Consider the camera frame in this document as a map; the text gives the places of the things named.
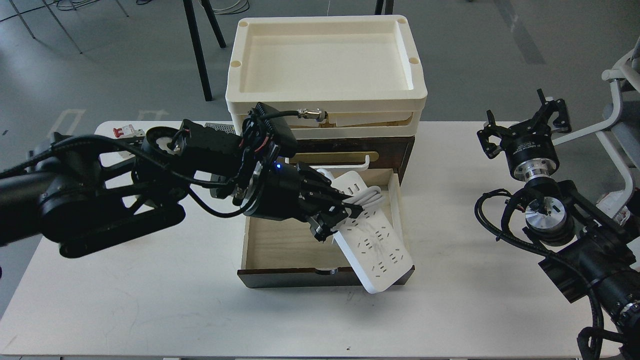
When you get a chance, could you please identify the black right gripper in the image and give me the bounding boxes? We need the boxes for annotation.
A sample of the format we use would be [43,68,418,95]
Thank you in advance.
[476,88,573,182]

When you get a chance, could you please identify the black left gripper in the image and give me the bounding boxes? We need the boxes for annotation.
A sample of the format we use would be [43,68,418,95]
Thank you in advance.
[243,162,364,242]

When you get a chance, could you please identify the white power strip with cable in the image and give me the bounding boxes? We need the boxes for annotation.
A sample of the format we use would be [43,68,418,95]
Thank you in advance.
[320,169,414,294]

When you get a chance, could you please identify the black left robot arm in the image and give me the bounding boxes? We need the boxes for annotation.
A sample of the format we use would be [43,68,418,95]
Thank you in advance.
[0,102,364,259]

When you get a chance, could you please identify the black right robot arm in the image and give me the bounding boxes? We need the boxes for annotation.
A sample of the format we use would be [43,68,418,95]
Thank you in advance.
[474,89,640,360]

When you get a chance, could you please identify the silver metal power supply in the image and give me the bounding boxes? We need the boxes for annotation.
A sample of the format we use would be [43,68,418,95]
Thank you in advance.
[205,122,236,136]

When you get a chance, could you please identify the cream plastic tray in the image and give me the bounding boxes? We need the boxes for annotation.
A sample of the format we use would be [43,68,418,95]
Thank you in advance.
[225,14,428,140]

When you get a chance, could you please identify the black table leg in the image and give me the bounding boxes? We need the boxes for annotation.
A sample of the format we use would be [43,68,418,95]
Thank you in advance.
[182,0,214,101]

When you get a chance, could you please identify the white drawer handle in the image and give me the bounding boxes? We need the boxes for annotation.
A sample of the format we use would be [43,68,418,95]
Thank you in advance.
[325,154,371,172]

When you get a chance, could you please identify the white chair frame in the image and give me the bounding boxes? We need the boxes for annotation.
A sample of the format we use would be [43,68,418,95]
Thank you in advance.
[552,43,640,218]

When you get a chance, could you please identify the white circuit breaker red switch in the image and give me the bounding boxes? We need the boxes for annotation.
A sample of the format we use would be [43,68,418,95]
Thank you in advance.
[112,124,146,139]

